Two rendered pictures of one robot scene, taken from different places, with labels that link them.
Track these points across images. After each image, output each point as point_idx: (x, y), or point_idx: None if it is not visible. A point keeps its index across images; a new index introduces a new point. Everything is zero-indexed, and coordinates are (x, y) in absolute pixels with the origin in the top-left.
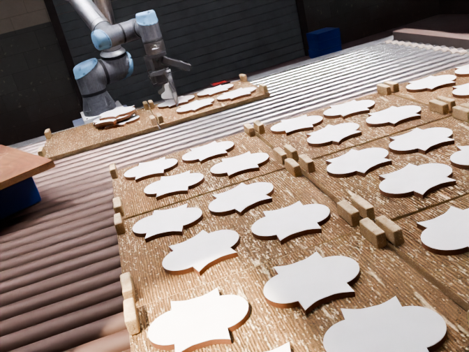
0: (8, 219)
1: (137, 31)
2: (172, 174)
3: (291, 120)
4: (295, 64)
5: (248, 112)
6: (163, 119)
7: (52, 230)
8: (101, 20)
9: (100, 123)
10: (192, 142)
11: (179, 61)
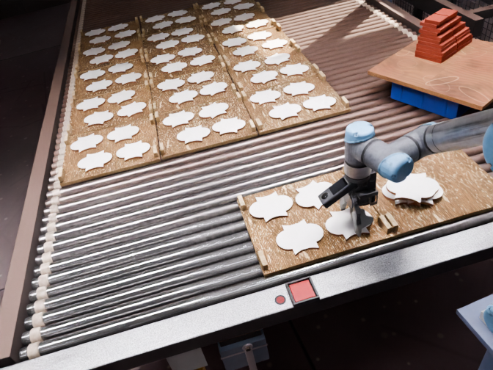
0: None
1: None
2: (304, 98)
3: (230, 129)
4: (180, 331)
5: (261, 175)
6: None
7: (359, 79)
8: (431, 125)
9: (420, 174)
10: (304, 139)
11: (331, 190)
